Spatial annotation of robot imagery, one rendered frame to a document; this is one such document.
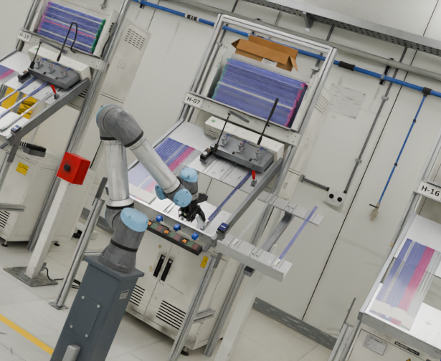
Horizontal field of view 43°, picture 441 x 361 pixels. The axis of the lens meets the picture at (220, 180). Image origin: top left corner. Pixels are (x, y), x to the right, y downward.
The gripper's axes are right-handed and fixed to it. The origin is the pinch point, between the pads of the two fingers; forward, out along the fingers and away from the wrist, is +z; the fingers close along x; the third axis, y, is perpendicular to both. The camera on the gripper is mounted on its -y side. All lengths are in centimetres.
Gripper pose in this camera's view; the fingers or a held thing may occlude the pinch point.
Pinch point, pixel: (193, 223)
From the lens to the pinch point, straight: 272.0
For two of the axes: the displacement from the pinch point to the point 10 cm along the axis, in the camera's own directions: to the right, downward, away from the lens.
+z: 0.0, 7.2, 6.9
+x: 8.4, 3.7, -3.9
